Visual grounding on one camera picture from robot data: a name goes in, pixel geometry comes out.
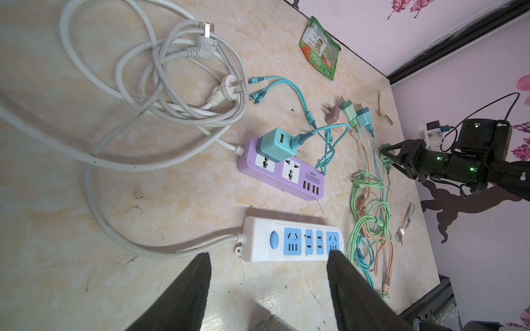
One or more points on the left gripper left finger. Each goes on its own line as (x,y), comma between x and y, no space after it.
(182,306)

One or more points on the teal green charger plug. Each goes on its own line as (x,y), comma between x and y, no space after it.
(365,119)

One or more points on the small wooden brush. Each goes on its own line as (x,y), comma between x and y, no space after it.
(382,109)

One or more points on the green snack packet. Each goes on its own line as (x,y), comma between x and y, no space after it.
(320,49)

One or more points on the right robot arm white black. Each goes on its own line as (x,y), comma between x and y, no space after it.
(476,159)

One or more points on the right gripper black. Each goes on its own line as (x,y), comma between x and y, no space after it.
(412,159)

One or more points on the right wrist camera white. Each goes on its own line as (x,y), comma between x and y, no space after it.
(433,134)

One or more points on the small green charger plug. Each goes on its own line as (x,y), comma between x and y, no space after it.
(385,159)

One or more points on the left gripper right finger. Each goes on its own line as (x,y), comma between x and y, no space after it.
(356,305)

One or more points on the pink charger plug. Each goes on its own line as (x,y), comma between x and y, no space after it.
(335,116)

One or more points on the white blue power strip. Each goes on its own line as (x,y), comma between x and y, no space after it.
(275,240)

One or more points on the light green charger plug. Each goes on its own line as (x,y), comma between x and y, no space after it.
(349,110)

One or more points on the purple power strip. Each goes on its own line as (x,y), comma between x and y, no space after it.
(292,176)

